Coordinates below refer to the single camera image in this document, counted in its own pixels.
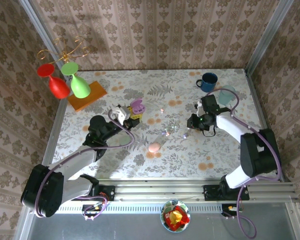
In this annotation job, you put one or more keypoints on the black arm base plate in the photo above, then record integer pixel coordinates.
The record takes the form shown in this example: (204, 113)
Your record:
(211, 192)
(108, 192)

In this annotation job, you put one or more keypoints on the floral rimmed plate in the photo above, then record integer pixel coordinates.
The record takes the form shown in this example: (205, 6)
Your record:
(172, 203)

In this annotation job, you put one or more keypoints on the dark blue mug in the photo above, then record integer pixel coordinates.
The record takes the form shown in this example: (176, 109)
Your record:
(208, 82)

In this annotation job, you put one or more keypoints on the red plastic wine glass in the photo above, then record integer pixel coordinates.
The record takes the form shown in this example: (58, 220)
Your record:
(58, 87)

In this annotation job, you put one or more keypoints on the green plastic wine glass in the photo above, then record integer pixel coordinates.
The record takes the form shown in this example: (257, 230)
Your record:
(80, 87)

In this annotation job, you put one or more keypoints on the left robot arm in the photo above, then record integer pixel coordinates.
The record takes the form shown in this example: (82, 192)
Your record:
(75, 160)

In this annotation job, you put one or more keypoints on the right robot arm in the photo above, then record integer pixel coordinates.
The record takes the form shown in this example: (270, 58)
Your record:
(230, 127)

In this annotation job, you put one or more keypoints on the yellow wrapped candy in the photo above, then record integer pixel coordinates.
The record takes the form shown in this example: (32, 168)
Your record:
(176, 216)

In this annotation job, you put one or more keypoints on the orange wooden base board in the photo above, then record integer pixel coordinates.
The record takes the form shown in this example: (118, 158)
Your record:
(95, 96)

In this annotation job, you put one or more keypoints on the red snack packet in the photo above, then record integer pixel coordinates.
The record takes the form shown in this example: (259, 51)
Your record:
(183, 220)

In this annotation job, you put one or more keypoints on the aluminium table side rail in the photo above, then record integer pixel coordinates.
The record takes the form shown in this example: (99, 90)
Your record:
(260, 107)
(53, 135)

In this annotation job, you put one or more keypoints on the aluminium frame post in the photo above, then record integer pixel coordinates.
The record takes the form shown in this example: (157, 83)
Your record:
(269, 32)
(40, 31)

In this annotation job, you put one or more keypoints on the translucent teal cup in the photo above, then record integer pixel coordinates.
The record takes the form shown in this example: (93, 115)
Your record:
(226, 96)

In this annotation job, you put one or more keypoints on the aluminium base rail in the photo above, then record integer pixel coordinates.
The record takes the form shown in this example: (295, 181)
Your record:
(160, 190)

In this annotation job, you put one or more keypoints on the black power connector box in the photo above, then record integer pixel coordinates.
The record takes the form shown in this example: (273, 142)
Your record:
(90, 208)
(227, 208)

